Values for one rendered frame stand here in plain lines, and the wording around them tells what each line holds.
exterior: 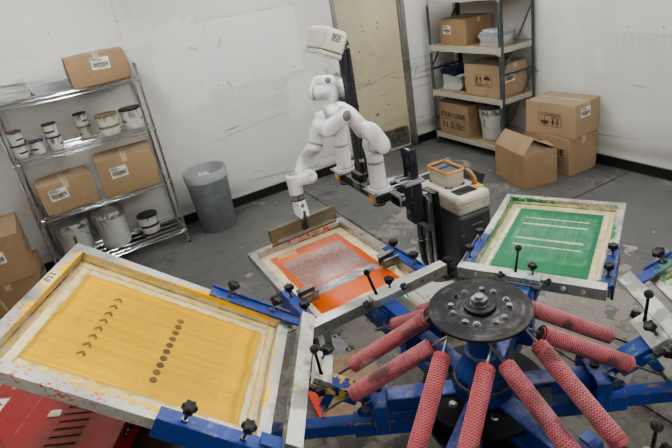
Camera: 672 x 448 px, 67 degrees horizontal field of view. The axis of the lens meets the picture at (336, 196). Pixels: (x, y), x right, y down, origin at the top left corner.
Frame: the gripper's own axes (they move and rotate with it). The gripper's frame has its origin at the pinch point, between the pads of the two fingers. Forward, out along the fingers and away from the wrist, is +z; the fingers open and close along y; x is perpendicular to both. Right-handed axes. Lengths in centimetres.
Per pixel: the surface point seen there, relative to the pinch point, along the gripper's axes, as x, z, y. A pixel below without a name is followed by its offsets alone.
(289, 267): 16.0, 14.5, -10.2
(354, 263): -10.5, 14.6, -30.6
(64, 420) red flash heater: 119, -1, -69
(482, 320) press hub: 4, -21, -136
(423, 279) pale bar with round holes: -21, 8, -73
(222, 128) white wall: -49, 17, 321
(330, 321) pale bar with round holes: 24, 7, -73
